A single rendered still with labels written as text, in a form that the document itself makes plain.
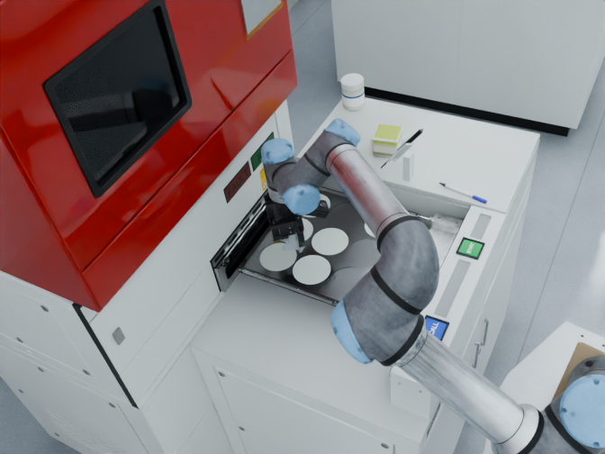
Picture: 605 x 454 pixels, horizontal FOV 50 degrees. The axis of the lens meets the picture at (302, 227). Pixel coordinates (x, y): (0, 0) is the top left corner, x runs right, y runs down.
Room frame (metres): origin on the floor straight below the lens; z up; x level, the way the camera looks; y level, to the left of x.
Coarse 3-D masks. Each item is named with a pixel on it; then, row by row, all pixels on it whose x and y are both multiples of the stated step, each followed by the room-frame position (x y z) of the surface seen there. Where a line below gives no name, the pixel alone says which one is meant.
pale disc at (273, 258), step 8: (272, 248) 1.19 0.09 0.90; (280, 248) 1.19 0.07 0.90; (264, 256) 1.17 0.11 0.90; (272, 256) 1.16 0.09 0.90; (280, 256) 1.16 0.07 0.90; (288, 256) 1.15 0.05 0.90; (264, 264) 1.14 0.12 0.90; (272, 264) 1.13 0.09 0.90; (280, 264) 1.13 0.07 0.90; (288, 264) 1.12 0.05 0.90
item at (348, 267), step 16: (320, 192) 1.38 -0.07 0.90; (336, 208) 1.31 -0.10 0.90; (352, 208) 1.30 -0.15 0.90; (320, 224) 1.25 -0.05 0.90; (336, 224) 1.24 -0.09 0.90; (352, 224) 1.23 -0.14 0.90; (272, 240) 1.22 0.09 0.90; (352, 240) 1.17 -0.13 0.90; (368, 240) 1.17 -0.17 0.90; (256, 256) 1.17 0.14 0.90; (304, 256) 1.14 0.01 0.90; (336, 256) 1.13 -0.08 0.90; (352, 256) 1.12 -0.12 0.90; (368, 256) 1.11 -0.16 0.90; (256, 272) 1.12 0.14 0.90; (272, 272) 1.10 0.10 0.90; (288, 272) 1.10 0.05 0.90; (336, 272) 1.07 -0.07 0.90; (352, 272) 1.06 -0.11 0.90; (304, 288) 1.03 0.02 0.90; (320, 288) 1.03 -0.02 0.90; (336, 288) 1.02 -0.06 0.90
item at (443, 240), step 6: (432, 228) 1.19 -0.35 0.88; (432, 234) 1.17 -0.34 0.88; (438, 234) 1.16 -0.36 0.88; (444, 234) 1.16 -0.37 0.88; (450, 234) 1.16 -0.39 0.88; (438, 240) 1.14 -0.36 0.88; (444, 240) 1.14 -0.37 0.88; (450, 240) 1.14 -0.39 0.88; (438, 246) 1.12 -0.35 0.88; (444, 246) 1.12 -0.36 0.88; (450, 246) 1.12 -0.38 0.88; (438, 252) 1.10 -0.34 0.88; (444, 252) 1.10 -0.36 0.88; (438, 258) 1.08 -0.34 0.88; (444, 258) 1.08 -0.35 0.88
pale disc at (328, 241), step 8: (320, 232) 1.22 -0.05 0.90; (328, 232) 1.22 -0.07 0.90; (336, 232) 1.21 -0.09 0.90; (344, 232) 1.21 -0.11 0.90; (312, 240) 1.20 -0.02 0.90; (320, 240) 1.19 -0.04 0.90; (328, 240) 1.19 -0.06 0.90; (336, 240) 1.18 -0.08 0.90; (344, 240) 1.18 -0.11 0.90; (320, 248) 1.16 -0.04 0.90; (328, 248) 1.16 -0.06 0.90; (336, 248) 1.16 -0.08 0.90; (344, 248) 1.15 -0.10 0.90
